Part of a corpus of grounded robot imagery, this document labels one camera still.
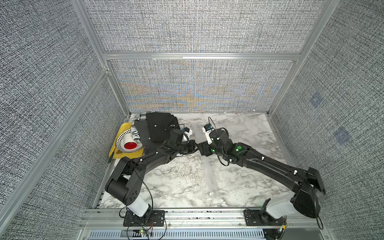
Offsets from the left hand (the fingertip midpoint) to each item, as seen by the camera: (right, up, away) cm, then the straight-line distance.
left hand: (203, 146), depth 84 cm
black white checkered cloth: (-42, +7, +11) cm, 44 cm away
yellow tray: (-53, -6, +10) cm, 54 cm away
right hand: (-1, +4, -6) cm, 8 cm away
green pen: (-58, -9, +10) cm, 59 cm away
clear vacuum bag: (+2, -11, +7) cm, 14 cm away
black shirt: (-29, +12, +21) cm, 38 cm away
